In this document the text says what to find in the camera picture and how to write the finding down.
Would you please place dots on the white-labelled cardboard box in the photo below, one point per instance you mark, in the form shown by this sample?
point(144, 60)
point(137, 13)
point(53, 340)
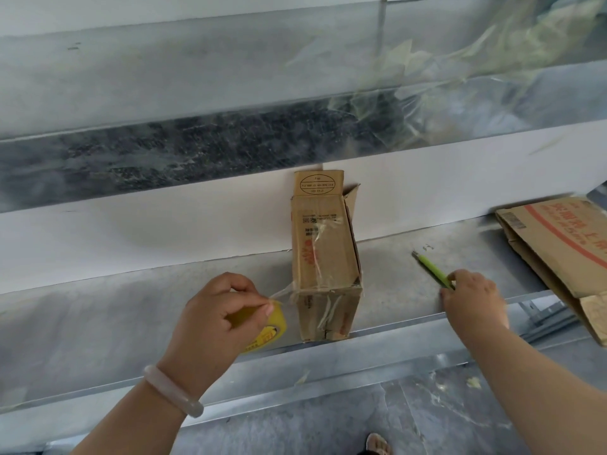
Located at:
point(317, 241)

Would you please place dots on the green utility knife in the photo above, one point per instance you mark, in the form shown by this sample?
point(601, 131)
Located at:
point(431, 270)

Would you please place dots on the person's right hand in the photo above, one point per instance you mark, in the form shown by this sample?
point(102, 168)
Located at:
point(474, 303)

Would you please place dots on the yellow tape roll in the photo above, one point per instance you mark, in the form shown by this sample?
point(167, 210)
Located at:
point(275, 326)

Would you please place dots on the red-lettered cardboard box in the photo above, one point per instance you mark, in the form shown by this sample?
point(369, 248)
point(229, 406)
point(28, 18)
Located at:
point(555, 241)

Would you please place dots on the beige sandal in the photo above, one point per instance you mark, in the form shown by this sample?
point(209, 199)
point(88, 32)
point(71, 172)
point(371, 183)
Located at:
point(377, 444)

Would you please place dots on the person's left hand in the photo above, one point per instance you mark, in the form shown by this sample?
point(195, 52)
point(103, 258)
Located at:
point(208, 336)

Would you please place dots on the pile of clear tape scraps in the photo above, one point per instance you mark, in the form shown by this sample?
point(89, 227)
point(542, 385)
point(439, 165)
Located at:
point(450, 56)

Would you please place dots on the person's right forearm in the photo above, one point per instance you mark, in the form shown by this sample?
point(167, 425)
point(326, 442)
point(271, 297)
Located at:
point(536, 393)

